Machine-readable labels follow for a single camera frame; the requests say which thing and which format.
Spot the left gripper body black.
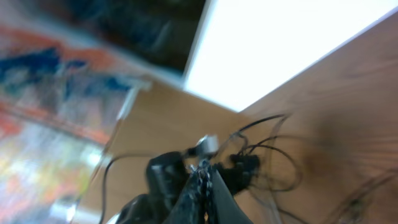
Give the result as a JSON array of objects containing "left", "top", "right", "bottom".
[{"left": 214, "top": 154, "right": 260, "bottom": 195}]

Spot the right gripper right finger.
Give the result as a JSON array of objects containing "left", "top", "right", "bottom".
[{"left": 205, "top": 167, "right": 253, "bottom": 224}]

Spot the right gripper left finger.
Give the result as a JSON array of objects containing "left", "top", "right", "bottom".
[{"left": 162, "top": 170, "right": 204, "bottom": 224}]

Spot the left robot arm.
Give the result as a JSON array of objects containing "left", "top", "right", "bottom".
[{"left": 111, "top": 151, "right": 260, "bottom": 224}]

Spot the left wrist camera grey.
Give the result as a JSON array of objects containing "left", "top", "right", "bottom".
[{"left": 195, "top": 135, "right": 219, "bottom": 155}]

